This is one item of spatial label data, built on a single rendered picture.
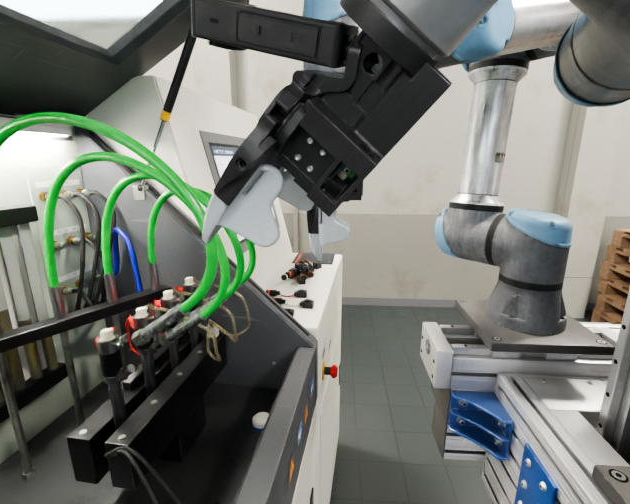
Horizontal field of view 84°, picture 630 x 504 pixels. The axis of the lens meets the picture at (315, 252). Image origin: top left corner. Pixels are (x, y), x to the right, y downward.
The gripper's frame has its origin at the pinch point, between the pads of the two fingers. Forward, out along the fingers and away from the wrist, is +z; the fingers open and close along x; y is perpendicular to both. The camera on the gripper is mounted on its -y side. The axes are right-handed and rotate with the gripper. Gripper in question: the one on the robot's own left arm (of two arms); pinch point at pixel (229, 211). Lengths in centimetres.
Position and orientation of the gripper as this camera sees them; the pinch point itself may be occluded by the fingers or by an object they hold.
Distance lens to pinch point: 34.1
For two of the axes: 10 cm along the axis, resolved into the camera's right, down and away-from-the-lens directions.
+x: 3.5, -4.4, 8.3
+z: -5.8, 5.9, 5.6
